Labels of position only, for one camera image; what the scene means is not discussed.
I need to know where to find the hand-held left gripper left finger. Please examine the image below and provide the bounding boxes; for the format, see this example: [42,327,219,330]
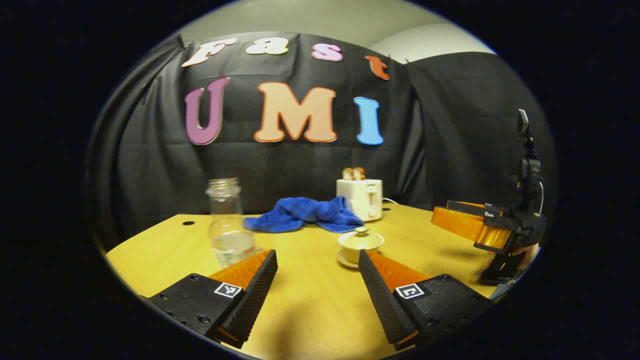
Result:
[145,248,279,349]

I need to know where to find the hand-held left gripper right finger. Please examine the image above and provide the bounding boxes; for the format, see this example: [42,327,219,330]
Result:
[358,249,493,351]

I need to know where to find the white toaster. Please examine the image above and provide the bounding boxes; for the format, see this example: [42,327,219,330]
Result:
[336,178,384,222]

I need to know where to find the blue towel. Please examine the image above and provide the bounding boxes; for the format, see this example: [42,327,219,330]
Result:
[243,195,365,234]

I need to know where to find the black backdrop cloth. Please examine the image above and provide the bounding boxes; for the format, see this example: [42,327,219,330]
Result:
[87,31,558,251]

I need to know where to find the clear water bottle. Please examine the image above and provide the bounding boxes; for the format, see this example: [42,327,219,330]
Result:
[206,177,258,269]

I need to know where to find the white saucer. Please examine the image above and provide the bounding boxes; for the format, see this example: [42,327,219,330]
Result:
[336,250,362,269]

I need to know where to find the white teacup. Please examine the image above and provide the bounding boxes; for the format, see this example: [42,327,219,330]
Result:
[339,241,385,264]

